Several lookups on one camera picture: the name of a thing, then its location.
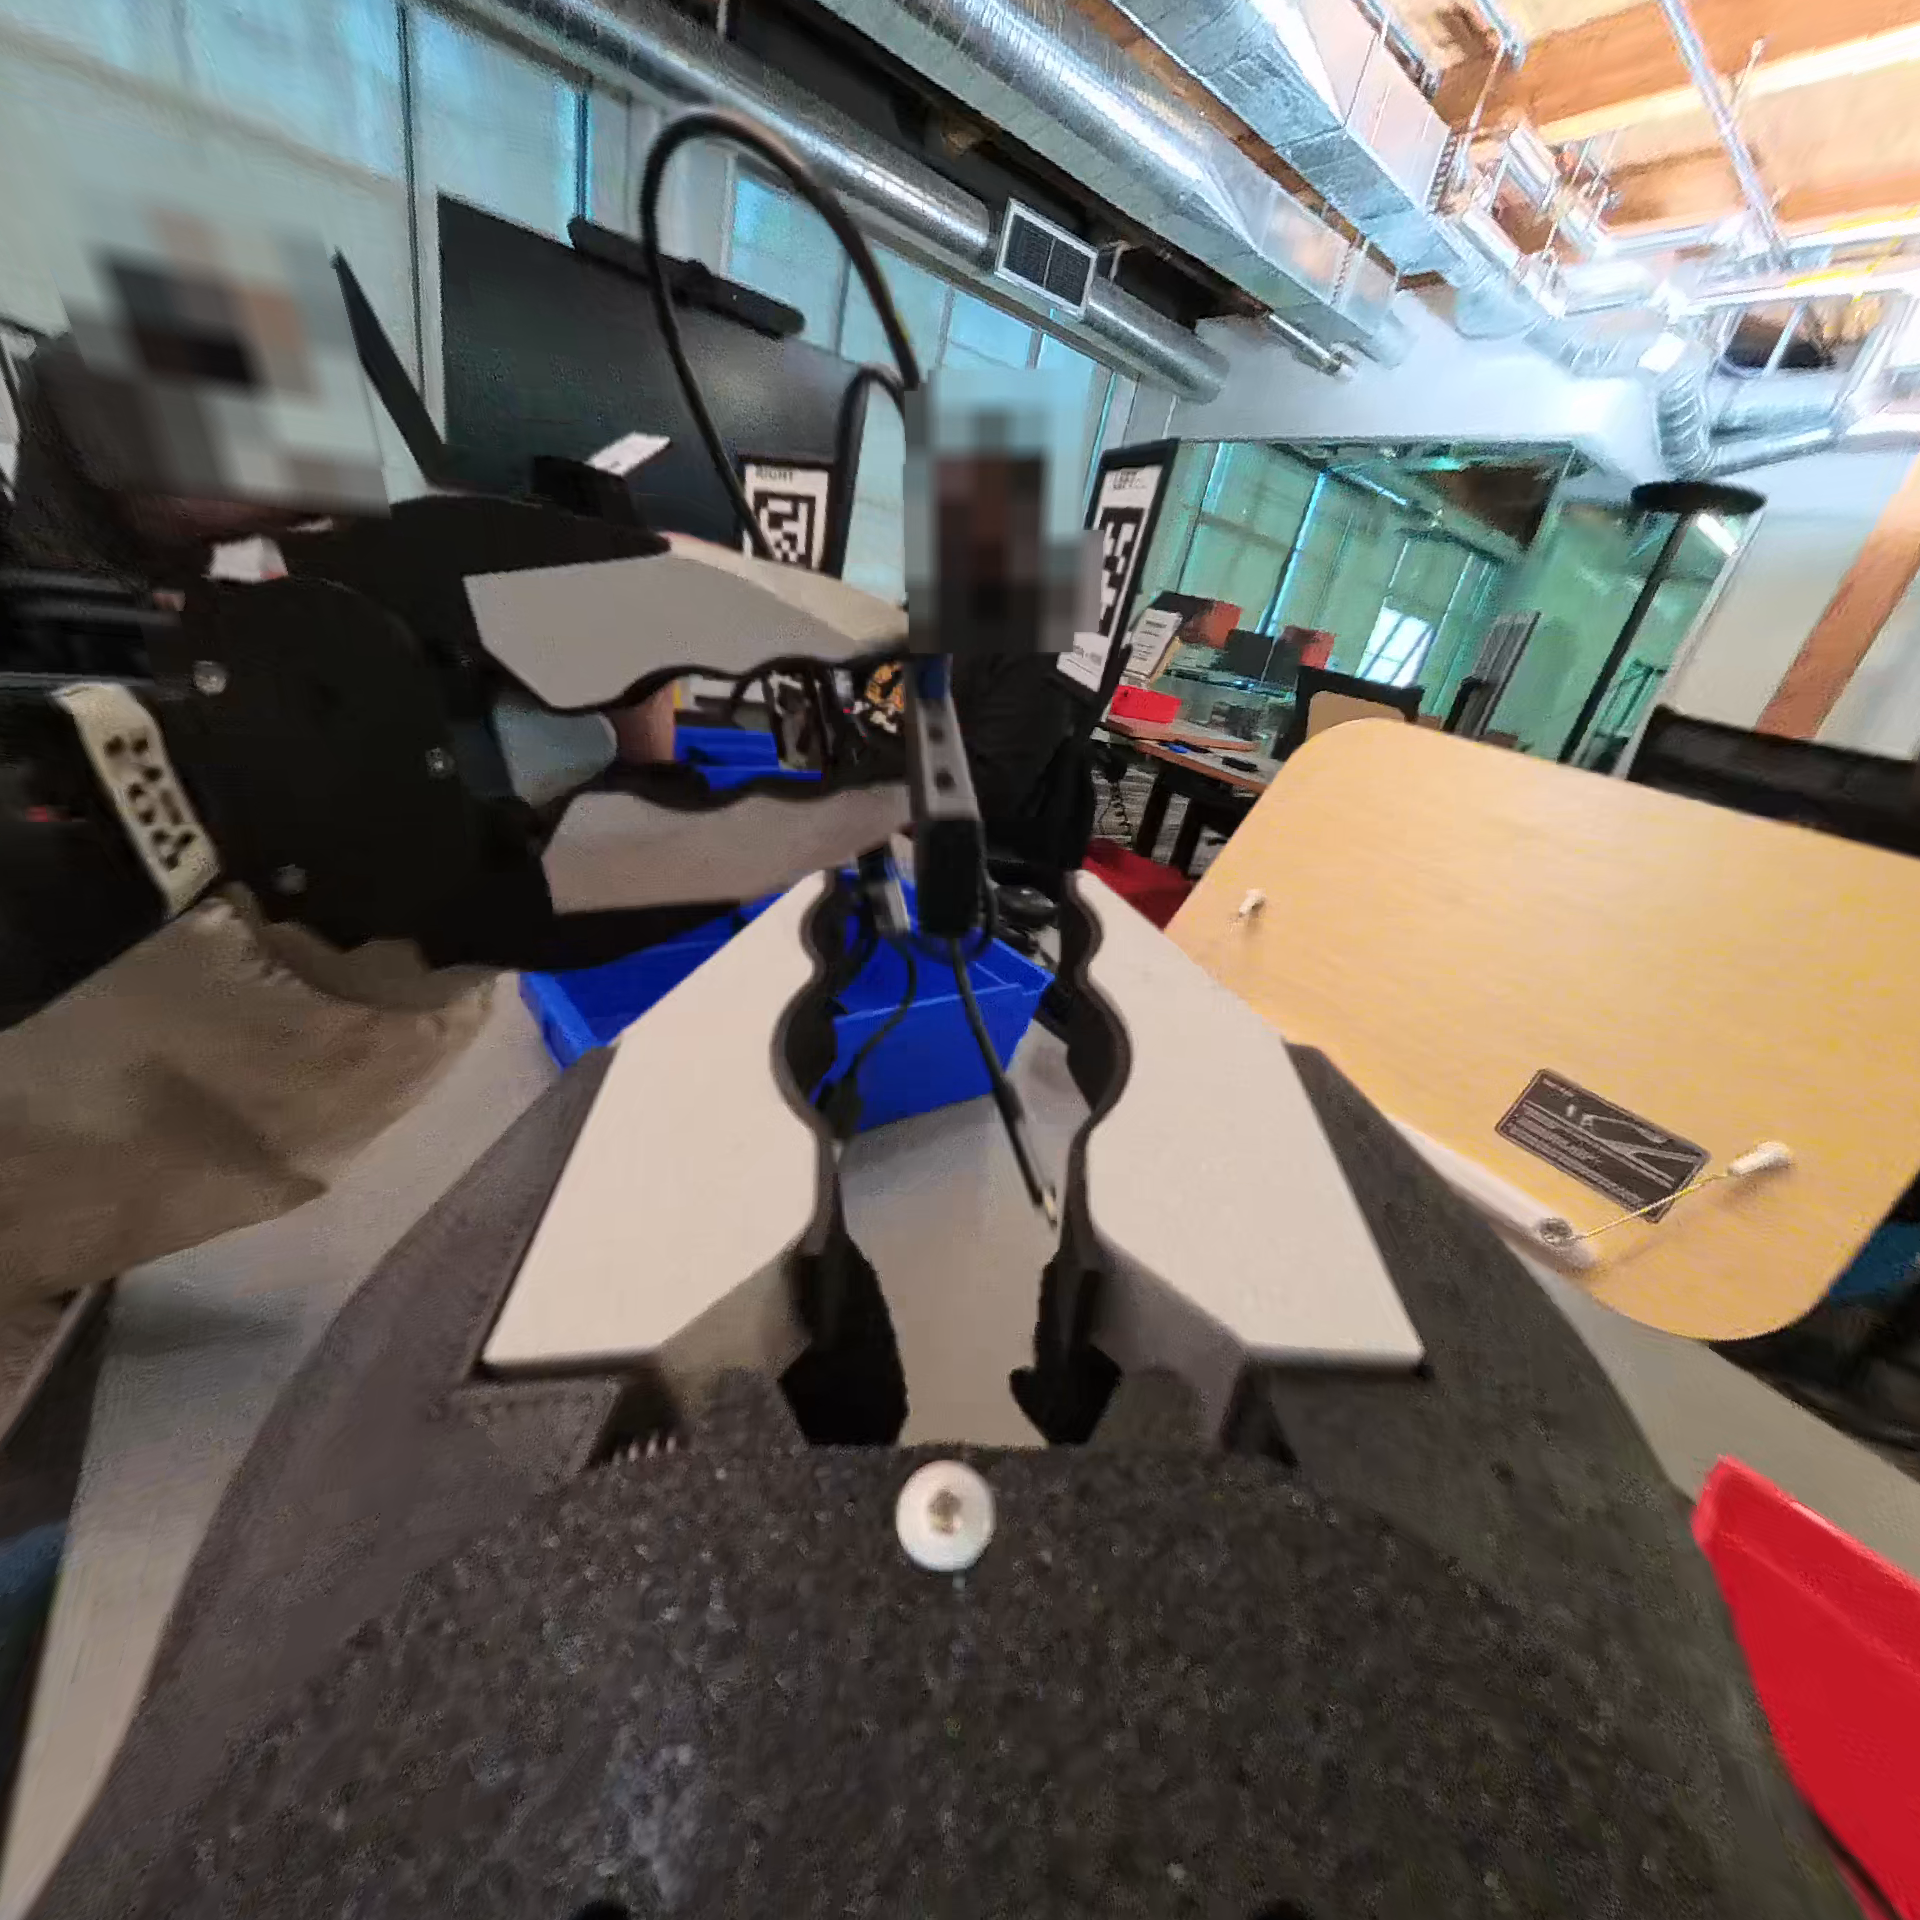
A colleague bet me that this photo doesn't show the black webcam bar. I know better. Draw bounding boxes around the black webcam bar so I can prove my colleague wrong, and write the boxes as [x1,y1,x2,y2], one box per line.
[566,216,807,339]

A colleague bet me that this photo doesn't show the printed marker sign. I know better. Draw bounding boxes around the printed marker sign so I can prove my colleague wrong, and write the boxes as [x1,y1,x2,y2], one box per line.
[1083,438,1181,694]
[739,456,837,575]

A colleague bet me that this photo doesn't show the person's left forearm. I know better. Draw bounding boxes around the person's left forearm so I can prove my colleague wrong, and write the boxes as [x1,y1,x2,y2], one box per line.
[0,884,496,1307]

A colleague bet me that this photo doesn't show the wooden book stand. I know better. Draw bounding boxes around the wooden book stand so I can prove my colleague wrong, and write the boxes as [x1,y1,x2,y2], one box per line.
[1160,717,1920,1341]

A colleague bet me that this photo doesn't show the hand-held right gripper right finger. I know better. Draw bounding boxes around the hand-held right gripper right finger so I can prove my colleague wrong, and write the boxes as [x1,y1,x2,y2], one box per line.
[1007,874,1425,1447]

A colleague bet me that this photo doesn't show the red storage bin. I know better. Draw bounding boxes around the red storage bin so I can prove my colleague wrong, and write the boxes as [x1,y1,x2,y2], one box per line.
[1691,1459,1920,1920]

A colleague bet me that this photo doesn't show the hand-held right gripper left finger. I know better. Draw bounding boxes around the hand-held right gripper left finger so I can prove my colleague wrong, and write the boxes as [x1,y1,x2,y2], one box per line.
[480,874,909,1447]

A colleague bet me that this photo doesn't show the silver ventilation duct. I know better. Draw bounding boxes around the silver ventilation duct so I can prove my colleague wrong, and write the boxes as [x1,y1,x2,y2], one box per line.
[449,0,1420,404]

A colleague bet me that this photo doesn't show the black screen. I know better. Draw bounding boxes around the black screen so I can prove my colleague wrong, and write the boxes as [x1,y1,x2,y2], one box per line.
[1623,701,1920,859]

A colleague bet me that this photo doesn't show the grey desk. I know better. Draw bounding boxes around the grey desk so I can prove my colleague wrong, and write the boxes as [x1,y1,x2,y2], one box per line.
[0,976,1920,1920]

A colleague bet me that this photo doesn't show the black floor lamp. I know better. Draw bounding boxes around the black floor lamp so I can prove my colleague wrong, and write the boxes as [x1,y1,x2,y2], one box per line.
[1556,480,1767,767]

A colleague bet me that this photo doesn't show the white vent grille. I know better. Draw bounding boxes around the white vent grille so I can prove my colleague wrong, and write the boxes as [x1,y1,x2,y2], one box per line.
[995,198,1100,320]

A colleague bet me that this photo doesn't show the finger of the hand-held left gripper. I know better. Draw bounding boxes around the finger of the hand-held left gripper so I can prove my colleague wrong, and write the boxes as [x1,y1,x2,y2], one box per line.
[462,536,911,712]
[537,772,920,917]

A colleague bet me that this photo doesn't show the black hub lead cable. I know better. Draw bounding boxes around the black hub lead cable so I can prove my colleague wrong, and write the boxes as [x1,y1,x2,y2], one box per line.
[639,111,924,519]

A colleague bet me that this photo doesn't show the grey USB hub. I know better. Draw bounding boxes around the grey USB hub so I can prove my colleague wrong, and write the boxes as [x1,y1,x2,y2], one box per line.
[900,647,990,846]

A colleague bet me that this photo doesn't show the large black monitor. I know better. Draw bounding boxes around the large black monitor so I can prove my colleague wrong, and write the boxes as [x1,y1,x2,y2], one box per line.
[433,195,916,594]

